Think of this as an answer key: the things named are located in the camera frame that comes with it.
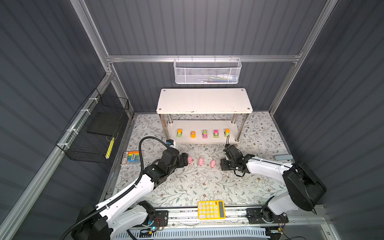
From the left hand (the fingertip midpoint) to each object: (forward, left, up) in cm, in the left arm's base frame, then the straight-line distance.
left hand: (182, 155), depth 81 cm
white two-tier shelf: (+43, -17, -13) cm, 48 cm away
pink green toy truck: (+18, -15, -4) cm, 23 cm away
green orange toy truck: (+18, -29, -4) cm, 34 cm away
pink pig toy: (+3, -4, -12) cm, 13 cm away
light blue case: (0, -62, -9) cm, 63 cm away
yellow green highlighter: (-4, +33, +13) cm, 36 cm away
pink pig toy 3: (0, -18, -12) cm, 22 cm away
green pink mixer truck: (+18, -22, -5) cm, 29 cm away
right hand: (-1, -26, -12) cm, 29 cm away
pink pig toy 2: (+2, -11, -12) cm, 16 cm away
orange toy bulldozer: (+18, -7, -5) cm, 20 cm away
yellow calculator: (-25, -14, -13) cm, 32 cm away
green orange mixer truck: (+20, +2, -6) cm, 21 cm away
